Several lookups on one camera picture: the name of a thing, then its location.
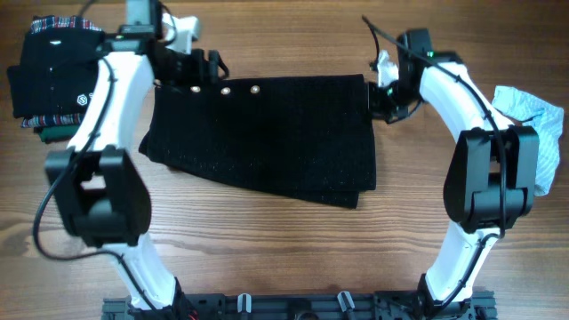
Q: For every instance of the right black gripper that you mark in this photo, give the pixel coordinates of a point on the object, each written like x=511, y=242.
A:
x=376, y=110

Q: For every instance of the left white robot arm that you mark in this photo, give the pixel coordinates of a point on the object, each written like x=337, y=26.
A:
x=100, y=195

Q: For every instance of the light blue striped cloth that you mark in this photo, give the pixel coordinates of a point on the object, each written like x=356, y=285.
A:
x=546, y=119

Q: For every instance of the plaid folded shirt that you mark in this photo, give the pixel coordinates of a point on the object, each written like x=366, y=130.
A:
x=40, y=24

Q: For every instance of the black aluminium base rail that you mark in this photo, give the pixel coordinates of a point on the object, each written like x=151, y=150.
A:
x=378, y=305

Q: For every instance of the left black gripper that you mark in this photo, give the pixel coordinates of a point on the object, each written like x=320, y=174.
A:
x=197, y=57

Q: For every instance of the black knit skirt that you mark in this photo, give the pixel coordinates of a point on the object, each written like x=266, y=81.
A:
x=305, y=137

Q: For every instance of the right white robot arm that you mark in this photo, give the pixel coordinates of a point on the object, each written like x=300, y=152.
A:
x=491, y=178

